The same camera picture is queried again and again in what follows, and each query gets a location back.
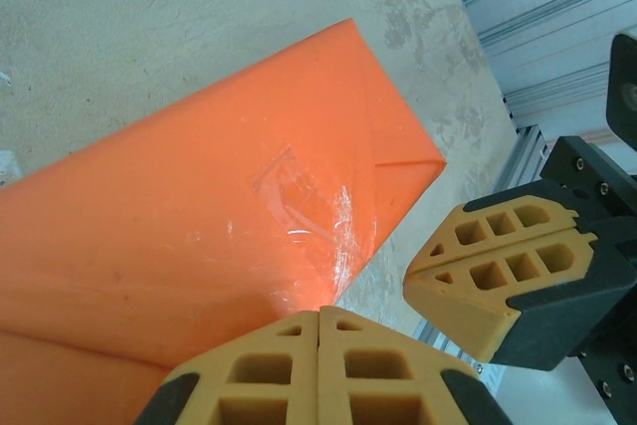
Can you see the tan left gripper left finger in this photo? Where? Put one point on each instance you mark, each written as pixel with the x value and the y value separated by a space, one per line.
pixel 298 370

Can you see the clear adhesive tape piece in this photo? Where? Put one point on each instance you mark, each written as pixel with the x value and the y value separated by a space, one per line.
pixel 298 196

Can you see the orange wrapping paper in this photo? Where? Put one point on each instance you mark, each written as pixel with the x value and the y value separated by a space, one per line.
pixel 174 221

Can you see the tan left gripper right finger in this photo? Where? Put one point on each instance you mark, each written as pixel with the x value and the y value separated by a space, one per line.
pixel 333 370

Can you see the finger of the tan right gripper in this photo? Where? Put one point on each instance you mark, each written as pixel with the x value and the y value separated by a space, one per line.
pixel 567 208
pixel 458 310

